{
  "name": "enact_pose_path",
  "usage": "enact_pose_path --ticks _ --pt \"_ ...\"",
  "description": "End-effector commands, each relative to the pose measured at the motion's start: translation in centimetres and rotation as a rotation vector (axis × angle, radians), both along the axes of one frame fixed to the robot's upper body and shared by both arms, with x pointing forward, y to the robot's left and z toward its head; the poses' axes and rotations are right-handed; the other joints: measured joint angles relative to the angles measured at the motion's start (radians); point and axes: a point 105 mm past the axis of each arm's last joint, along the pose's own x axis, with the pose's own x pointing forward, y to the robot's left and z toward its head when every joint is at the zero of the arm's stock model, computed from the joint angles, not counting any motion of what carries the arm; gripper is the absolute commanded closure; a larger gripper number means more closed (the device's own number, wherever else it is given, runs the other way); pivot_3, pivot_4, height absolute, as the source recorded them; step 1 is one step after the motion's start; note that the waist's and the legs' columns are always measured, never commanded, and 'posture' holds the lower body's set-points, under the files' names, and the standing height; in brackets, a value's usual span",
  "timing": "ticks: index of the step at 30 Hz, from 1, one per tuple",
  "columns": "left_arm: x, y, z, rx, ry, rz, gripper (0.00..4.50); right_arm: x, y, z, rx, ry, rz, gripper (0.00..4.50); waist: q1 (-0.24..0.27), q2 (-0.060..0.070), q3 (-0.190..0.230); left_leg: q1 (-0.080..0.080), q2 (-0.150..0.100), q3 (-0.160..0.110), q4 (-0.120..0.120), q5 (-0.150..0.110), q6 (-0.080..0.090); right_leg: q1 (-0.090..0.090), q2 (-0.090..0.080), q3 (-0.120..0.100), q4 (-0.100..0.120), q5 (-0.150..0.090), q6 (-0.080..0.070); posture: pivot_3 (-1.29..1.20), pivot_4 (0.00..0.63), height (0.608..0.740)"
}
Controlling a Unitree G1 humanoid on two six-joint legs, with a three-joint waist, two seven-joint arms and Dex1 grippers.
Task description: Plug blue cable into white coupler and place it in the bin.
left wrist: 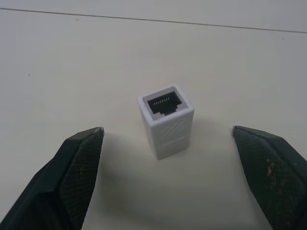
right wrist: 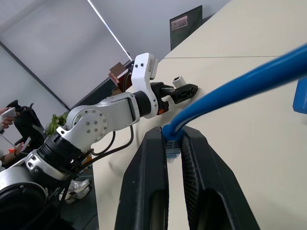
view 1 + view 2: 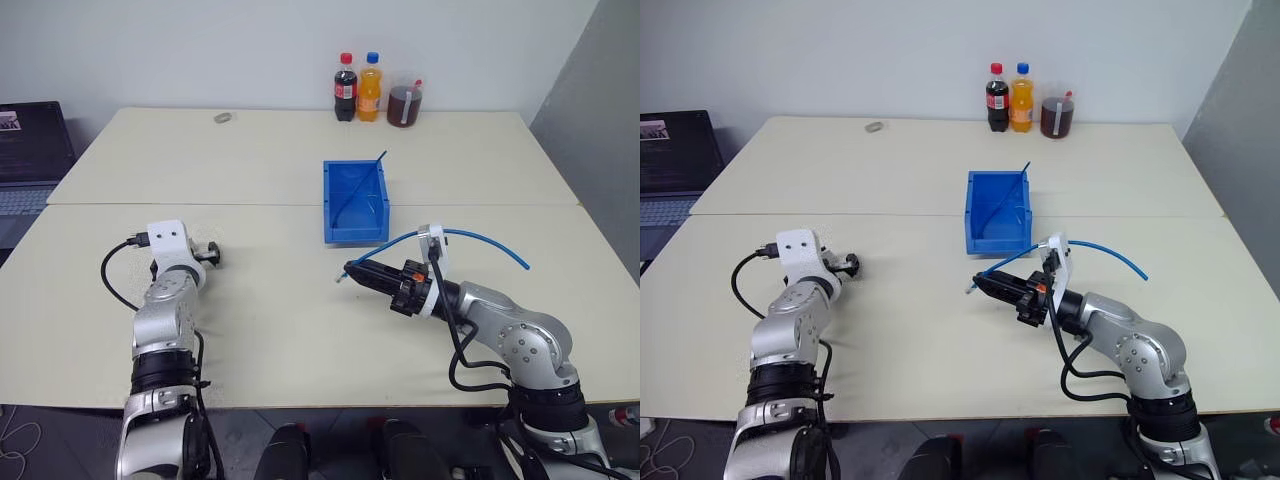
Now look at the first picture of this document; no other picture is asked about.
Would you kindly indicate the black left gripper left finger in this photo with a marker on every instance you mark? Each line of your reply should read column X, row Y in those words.
column 62, row 182

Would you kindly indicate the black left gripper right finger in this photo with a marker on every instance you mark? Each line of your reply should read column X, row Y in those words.
column 275, row 177

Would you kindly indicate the white ethernet coupler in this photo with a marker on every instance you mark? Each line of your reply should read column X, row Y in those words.
column 168, row 134

